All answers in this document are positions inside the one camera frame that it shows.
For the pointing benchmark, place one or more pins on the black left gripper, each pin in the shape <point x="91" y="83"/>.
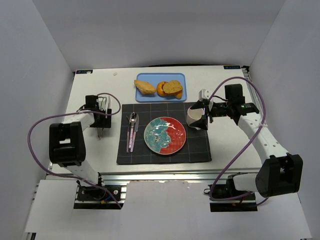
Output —
<point x="102" y="122"/>

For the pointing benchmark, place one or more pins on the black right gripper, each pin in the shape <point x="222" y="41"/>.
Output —
<point x="206" y="117"/>

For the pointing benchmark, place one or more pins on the metal serving tongs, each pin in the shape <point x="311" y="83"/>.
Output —
<point x="101" y="125"/>

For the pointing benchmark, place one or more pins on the light golden bread loaf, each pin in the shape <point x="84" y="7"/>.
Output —
<point x="145" y="88"/>

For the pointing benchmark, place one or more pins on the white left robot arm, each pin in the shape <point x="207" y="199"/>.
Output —
<point x="66" y="139"/>

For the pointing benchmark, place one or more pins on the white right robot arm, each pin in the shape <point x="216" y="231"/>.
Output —
<point x="280" y="172"/>

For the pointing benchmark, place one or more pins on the brown seeded bread slice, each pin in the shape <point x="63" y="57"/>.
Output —
<point x="172" y="87"/>

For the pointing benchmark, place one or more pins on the white ceramic mug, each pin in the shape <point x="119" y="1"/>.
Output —
<point x="193" y="115"/>

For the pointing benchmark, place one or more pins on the dark checked placemat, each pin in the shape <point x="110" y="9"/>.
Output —
<point x="195" y="150"/>

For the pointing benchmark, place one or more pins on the teal and red plate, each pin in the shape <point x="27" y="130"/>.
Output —
<point x="165" y="135"/>

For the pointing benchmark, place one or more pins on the left corner table label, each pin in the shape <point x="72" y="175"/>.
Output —
<point x="84" y="71"/>

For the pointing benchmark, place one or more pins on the corner table label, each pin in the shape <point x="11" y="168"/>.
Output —
<point x="231" y="67"/>
<point x="84" y="71"/>

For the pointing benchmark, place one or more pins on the blue plastic tray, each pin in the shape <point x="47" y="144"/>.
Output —
<point x="154" y="79"/>

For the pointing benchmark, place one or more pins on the right corner table label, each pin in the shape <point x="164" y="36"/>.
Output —
<point x="231" y="67"/>

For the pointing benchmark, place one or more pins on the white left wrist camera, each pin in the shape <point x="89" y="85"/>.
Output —
<point x="104" y="104"/>

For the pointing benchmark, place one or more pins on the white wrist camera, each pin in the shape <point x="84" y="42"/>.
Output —
<point x="205" y="97"/>
<point x="104" y="104"/>

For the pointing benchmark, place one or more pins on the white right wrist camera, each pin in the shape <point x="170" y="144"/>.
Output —
<point x="205" y="97"/>

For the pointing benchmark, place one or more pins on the pink handled spoon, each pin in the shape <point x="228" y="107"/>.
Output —
<point x="132" y="131"/>

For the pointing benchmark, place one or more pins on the aluminium table frame rail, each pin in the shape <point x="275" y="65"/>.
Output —
<point x="193" y="173"/>

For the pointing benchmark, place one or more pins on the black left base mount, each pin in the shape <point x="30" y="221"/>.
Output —
<point x="91" y="198"/>

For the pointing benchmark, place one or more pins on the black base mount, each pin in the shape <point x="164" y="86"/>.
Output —
<point x="243" y="204"/>
<point x="91" y="198"/>

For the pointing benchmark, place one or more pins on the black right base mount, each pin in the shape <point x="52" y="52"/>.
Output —
<point x="243" y="204"/>

